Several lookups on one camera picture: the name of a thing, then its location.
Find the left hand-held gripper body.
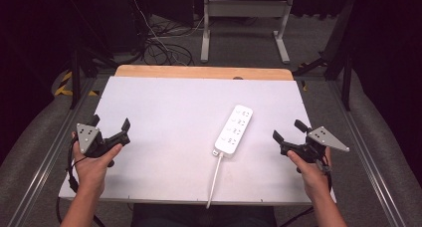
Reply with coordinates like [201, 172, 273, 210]
[76, 122, 131, 159]

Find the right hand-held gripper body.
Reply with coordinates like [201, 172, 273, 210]
[280, 125, 350, 164]

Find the white power strip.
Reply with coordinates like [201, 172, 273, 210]
[213, 104, 254, 156]

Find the person's left hand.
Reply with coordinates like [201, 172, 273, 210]
[71, 131, 123, 197]

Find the person's right hand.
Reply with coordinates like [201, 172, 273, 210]
[287, 146, 332, 202]

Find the yellow black floor tape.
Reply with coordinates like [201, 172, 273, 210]
[54, 70, 101, 98]

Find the black metal stand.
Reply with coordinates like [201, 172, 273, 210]
[64, 0, 117, 111]
[292, 0, 356, 113]

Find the white board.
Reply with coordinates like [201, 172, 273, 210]
[58, 75, 337, 206]

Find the wooden table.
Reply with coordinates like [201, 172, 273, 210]
[113, 64, 295, 82]

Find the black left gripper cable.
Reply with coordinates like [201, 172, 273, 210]
[55, 136, 107, 227]

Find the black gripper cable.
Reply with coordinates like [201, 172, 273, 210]
[55, 136, 107, 227]
[279, 155, 333, 227]

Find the aluminium rail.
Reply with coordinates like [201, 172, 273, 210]
[6, 77, 98, 227]
[327, 81, 408, 227]

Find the white power strip cable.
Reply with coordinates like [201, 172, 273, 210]
[205, 151, 225, 210]

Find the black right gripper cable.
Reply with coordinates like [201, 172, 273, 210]
[279, 155, 333, 227]

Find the black floor cable bundle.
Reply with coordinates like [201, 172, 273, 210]
[141, 19, 204, 68]

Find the white floor cable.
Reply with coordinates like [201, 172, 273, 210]
[129, 0, 188, 66]

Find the white metal desk frame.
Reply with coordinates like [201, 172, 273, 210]
[200, 0, 296, 65]

